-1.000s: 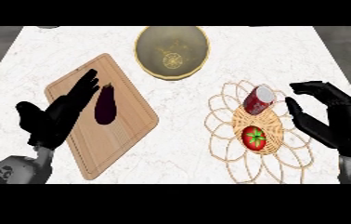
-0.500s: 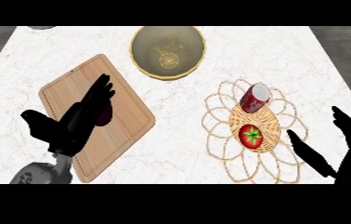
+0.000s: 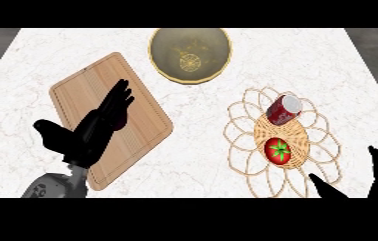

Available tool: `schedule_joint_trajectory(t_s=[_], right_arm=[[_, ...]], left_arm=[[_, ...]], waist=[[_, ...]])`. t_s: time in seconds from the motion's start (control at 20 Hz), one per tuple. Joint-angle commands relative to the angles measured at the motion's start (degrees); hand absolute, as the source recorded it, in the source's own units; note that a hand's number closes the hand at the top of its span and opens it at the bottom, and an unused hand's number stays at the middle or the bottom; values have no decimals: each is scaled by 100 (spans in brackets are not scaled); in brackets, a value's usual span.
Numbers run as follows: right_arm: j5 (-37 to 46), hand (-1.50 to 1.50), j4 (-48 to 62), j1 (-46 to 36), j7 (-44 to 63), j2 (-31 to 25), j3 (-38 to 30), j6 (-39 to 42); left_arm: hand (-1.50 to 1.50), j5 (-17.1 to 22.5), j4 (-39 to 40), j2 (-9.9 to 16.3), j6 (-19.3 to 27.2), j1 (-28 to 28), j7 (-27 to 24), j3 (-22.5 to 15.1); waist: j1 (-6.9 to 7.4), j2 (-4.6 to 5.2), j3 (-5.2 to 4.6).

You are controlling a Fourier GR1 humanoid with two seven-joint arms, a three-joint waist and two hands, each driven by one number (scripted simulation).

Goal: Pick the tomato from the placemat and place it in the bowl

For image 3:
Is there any woven wicker flower placemat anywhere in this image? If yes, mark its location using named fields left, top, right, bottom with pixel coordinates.
left=223, top=86, right=342, bottom=199

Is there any wooden cutting board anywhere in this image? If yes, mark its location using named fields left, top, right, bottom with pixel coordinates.
left=47, top=51, right=176, bottom=192

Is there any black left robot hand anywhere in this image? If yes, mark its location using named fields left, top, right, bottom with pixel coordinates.
left=32, top=78, right=136, bottom=170

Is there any red can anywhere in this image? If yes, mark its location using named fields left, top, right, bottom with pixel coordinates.
left=264, top=94, right=304, bottom=126

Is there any olive bowl with gold rim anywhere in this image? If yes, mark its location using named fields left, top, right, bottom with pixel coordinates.
left=148, top=28, right=233, bottom=85

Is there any red tomato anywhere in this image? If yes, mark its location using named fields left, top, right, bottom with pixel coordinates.
left=263, top=137, right=292, bottom=166

